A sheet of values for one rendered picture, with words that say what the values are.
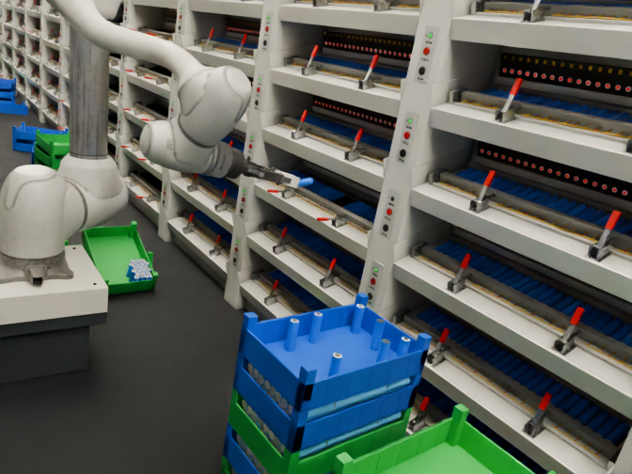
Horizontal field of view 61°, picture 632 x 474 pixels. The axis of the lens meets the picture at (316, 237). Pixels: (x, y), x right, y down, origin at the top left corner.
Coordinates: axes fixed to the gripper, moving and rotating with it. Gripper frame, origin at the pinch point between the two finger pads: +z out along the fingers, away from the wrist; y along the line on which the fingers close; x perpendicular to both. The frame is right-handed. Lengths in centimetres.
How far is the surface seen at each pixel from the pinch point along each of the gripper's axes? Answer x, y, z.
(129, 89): 5, -177, 22
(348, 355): -25, 51, -12
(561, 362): -11, 79, 14
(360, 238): -8.1, 17.9, 17.0
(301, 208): -8.3, -9.2, 17.0
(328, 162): 8.0, 0.1, 12.6
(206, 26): 42, -107, 18
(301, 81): 27.6, -19.2, 8.7
